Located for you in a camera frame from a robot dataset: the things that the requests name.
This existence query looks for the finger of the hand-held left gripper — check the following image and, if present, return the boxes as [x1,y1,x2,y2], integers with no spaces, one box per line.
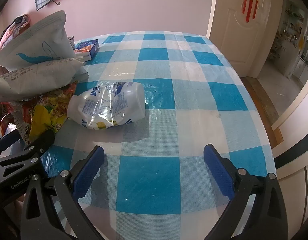
[0,129,22,158]
[23,129,56,161]

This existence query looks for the kitchen shelves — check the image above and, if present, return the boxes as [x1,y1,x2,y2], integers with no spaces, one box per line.
[269,0,308,80]

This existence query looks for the crushed white plastic bottle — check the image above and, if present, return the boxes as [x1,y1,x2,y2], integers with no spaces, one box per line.
[67,81,146,130]

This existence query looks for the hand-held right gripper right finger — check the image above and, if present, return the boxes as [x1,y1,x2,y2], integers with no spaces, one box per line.
[203,144,288,240]

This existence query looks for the white grey printed bag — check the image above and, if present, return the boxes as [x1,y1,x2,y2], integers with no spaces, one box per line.
[0,58,85,102]

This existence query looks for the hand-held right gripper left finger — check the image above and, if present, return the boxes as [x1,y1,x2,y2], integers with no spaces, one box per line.
[21,145,105,240]

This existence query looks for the white furniture panel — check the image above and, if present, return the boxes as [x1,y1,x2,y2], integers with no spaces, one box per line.
[270,80,308,240]

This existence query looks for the yellow snack packet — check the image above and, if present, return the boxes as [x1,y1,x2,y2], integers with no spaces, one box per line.
[29,81,78,143]

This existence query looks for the pile of folded clothes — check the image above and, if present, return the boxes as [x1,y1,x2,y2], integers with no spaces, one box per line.
[0,14,31,49]

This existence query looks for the large white bag blue mark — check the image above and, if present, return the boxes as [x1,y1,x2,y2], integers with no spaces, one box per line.
[0,10,77,72]

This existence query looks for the blue tissue pack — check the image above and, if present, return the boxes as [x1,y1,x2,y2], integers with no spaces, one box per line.
[74,39,100,62]

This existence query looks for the white folded paper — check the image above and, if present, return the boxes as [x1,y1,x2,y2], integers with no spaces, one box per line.
[73,65,90,82]

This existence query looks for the blue checked tablecloth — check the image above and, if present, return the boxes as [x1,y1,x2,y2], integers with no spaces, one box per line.
[39,31,277,240]

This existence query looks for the white door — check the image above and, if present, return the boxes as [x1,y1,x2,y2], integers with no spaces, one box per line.
[206,0,285,78]

